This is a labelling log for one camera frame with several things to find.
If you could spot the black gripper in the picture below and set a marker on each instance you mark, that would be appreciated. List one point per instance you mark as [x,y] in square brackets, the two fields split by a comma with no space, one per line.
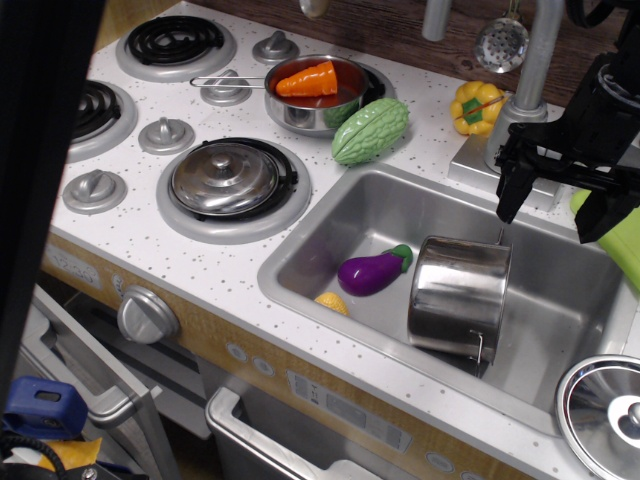
[593,157]

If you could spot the steel pot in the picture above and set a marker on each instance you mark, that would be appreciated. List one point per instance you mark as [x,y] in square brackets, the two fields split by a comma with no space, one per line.
[457,297]

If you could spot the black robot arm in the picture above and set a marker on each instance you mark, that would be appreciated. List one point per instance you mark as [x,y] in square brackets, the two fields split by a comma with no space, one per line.
[610,88]

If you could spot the steel sink basin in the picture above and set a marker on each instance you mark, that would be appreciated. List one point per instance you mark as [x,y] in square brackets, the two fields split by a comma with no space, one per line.
[565,301]

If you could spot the green toy object right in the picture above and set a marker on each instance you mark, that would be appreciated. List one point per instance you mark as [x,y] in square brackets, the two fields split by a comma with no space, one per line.
[622,244]

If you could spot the silver toy faucet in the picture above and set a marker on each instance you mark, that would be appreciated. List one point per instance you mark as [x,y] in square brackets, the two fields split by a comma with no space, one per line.
[475,163]

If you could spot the yellow toy bell pepper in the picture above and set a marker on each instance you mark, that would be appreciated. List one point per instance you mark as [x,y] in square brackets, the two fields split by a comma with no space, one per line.
[476,107]

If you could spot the hanging steel strainer ladle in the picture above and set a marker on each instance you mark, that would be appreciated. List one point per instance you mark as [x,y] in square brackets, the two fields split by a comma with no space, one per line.
[501,45]

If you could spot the green toy bitter gourd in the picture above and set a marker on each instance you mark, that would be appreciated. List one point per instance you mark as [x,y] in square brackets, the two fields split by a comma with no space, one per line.
[369,131]

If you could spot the purple toy eggplant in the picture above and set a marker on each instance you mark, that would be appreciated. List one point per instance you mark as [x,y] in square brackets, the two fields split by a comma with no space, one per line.
[365,276]

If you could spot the steel lid bottom right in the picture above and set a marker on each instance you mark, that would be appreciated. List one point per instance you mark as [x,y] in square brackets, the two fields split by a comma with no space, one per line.
[597,410]

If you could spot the yellow toy corn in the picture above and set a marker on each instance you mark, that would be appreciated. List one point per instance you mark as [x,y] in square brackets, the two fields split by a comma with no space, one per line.
[334,302]

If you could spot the orange toy carrot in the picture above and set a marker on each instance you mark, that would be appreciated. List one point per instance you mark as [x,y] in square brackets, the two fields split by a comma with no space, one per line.
[315,81]

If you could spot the small steel saucepan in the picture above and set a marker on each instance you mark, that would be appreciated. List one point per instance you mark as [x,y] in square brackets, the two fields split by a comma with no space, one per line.
[320,116]

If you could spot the hanging spoon top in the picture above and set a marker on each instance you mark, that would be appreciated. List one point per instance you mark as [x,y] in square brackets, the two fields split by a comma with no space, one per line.
[314,9]

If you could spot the silver stove knob top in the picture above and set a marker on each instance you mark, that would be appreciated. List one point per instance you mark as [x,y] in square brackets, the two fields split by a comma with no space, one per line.
[275,49]

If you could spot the steel lid on burner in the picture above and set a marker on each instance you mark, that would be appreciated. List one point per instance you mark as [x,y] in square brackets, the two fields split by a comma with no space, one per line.
[224,179]

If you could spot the silver stove knob middle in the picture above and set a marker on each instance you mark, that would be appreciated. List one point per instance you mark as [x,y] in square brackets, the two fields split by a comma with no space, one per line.
[226,91]

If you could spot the silver stove knob left-centre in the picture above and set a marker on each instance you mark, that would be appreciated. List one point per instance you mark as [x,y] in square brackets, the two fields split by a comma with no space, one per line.
[166,136]

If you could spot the black coil burner top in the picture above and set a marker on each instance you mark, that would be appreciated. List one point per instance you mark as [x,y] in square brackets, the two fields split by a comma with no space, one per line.
[175,48]

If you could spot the black coil burner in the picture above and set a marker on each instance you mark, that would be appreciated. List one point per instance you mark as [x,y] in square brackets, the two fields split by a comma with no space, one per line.
[175,48]
[106,116]

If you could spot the silver oven dial knob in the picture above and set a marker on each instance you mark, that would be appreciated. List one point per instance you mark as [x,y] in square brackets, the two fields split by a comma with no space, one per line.
[144,318]

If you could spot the black coil burner left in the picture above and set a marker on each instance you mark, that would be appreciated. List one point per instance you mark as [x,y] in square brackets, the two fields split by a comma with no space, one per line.
[106,116]

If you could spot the silver stove knob front-left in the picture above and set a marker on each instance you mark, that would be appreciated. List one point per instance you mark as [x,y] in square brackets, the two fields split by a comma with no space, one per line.
[94,192]

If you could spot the blue clamp device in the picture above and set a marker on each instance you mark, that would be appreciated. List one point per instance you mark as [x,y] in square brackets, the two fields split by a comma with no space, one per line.
[44,409]

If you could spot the silver faucet handle post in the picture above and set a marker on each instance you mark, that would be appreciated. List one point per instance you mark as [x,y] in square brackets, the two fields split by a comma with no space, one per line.
[436,19]

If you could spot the silver dishwasher door handle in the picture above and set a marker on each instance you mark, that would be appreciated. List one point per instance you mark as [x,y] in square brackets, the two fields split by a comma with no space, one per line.
[267,455]

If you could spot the silver oven door handle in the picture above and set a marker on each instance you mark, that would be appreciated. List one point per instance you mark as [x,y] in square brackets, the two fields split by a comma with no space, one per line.
[60,348]

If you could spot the dark foreground post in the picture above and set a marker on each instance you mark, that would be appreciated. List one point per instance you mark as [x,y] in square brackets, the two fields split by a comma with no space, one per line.
[46,47]

